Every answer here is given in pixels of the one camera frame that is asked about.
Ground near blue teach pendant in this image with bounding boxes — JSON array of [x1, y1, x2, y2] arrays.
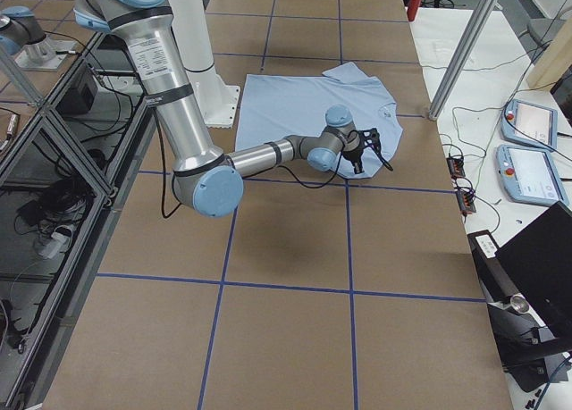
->
[[495, 144, 568, 206]]

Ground far blue teach pendant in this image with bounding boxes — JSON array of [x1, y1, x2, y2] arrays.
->
[[501, 99, 558, 151]]

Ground brown paper table cover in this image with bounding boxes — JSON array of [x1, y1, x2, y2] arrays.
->
[[43, 0, 511, 409]]

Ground black pendant cable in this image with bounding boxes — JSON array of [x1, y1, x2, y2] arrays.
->
[[440, 47, 555, 232]]

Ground light blue t-shirt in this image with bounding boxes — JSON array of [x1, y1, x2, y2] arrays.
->
[[229, 63, 402, 179]]

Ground aluminium frame post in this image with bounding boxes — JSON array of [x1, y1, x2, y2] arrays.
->
[[428, 0, 498, 121]]

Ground small orange relay box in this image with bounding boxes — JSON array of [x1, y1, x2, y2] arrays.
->
[[446, 156, 466, 179]]

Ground blue teach pendant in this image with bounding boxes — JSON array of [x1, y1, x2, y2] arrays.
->
[[495, 144, 568, 206], [501, 99, 558, 151]]

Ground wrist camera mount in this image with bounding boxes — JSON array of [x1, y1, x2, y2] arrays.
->
[[357, 128, 382, 155]]

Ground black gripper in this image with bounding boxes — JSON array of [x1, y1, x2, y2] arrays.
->
[[344, 137, 364, 174]]

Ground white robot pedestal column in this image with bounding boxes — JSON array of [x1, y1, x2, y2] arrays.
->
[[169, 0, 240, 129]]

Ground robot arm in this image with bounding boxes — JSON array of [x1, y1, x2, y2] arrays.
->
[[74, 0, 364, 217], [1, 5, 46, 55]]

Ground black monitor stand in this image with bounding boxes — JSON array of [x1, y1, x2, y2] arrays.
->
[[467, 202, 571, 392]]

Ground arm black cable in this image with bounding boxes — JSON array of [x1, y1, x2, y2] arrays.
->
[[154, 114, 395, 219]]

